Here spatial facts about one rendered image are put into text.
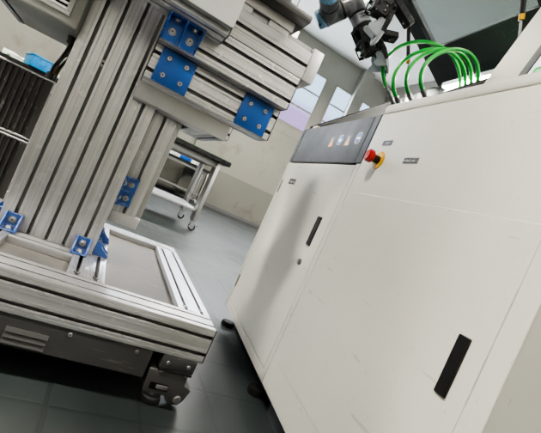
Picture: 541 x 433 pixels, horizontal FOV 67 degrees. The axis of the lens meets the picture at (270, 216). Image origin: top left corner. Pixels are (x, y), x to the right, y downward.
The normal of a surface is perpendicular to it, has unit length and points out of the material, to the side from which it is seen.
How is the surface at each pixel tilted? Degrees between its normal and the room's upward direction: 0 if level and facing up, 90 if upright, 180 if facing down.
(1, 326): 90
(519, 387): 90
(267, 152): 90
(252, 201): 90
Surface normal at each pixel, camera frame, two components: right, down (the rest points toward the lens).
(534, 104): -0.87, -0.39
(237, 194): 0.34, 0.17
